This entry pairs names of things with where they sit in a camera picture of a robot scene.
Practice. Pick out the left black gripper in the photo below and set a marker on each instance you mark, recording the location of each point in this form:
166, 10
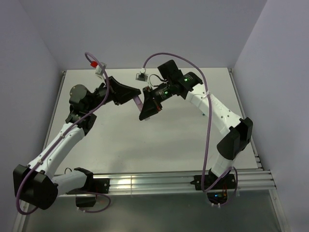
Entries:
119, 93

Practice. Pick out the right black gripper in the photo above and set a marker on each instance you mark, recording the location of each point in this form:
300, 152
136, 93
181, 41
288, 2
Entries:
151, 105

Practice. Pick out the pink highlighter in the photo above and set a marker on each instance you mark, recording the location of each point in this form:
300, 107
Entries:
140, 106

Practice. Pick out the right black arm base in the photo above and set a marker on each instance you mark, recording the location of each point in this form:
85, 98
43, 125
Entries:
228, 182

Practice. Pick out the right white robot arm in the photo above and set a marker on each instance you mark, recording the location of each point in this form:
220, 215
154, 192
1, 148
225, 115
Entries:
236, 131

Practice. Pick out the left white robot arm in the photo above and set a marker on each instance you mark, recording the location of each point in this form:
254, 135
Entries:
36, 182

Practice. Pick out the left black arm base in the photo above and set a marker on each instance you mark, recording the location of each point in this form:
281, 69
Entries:
98, 185

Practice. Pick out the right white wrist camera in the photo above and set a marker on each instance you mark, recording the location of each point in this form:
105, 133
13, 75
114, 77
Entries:
143, 76

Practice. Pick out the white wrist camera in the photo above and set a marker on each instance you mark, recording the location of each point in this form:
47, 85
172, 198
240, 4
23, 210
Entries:
143, 76
99, 69

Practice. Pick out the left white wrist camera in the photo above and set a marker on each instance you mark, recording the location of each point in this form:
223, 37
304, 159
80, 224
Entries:
99, 69

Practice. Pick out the aluminium rail frame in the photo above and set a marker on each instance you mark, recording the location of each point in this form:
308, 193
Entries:
121, 183

